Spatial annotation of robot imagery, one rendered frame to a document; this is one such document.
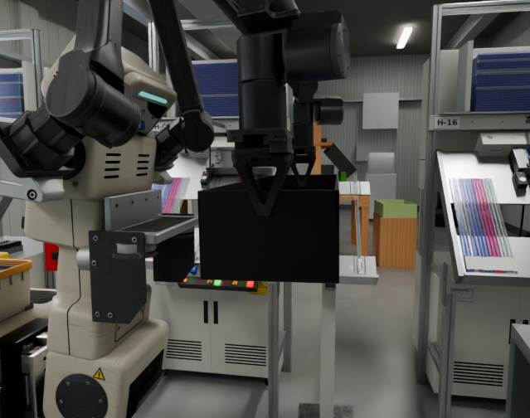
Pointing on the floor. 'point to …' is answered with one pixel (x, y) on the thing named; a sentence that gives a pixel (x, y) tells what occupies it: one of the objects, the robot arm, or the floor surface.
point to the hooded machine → (381, 178)
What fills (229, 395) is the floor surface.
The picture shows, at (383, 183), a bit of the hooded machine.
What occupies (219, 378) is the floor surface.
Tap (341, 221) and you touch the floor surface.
